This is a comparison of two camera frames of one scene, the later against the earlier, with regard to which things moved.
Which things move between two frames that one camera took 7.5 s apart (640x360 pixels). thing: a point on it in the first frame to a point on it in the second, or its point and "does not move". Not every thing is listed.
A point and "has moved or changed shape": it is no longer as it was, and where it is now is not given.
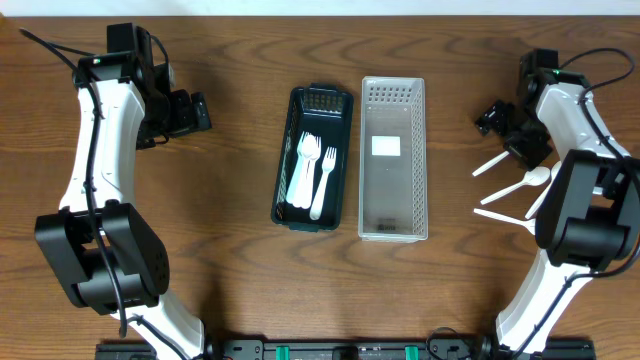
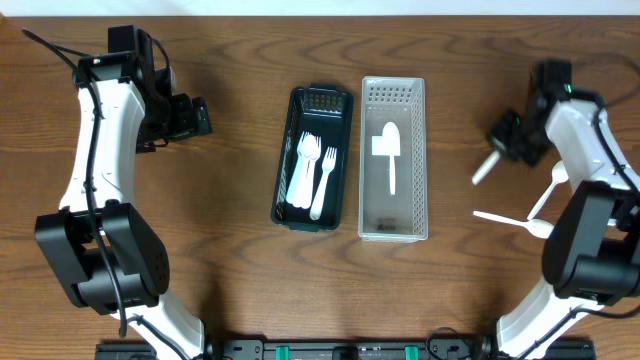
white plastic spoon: x=310 y=148 does not move
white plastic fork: x=309 y=149 does not move
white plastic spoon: x=490 y=163 has moved or changed shape
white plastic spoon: x=555 y=169 does not move
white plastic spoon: x=537 y=176 to x=391 y=146
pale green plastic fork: x=292 y=192 does not move
